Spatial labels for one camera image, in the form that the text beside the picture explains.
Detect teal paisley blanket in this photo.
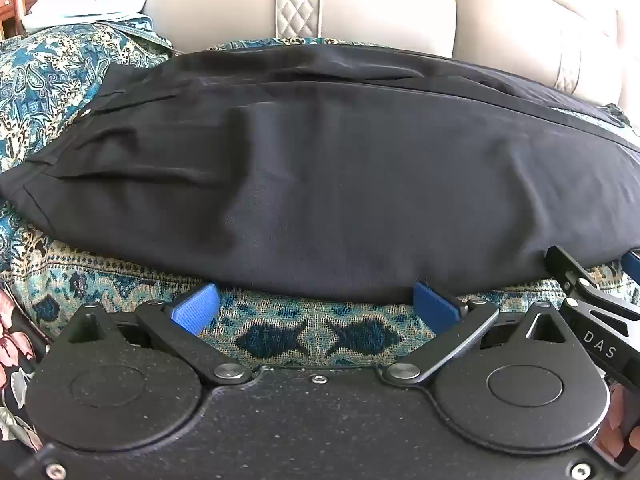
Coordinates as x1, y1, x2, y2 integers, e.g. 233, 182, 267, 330
0, 15, 640, 368

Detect dark floral cloth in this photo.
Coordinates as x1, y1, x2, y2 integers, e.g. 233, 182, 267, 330
0, 280, 53, 456

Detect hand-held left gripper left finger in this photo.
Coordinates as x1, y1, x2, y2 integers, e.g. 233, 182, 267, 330
50, 282, 253, 387

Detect light blue cloth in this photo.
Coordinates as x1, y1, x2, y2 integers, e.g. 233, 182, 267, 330
20, 0, 151, 38

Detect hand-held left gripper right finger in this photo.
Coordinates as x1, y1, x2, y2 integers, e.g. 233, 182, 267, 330
382, 280, 587, 387

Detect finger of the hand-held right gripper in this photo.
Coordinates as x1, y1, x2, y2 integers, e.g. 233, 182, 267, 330
620, 250, 640, 283
544, 245, 601, 306

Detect beige leather sofa backrest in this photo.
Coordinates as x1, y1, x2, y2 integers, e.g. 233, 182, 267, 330
141, 0, 640, 111

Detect wooden furniture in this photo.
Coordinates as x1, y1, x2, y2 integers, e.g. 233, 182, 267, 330
0, 0, 41, 41

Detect black pants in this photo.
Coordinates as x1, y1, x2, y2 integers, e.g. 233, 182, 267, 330
0, 44, 640, 305

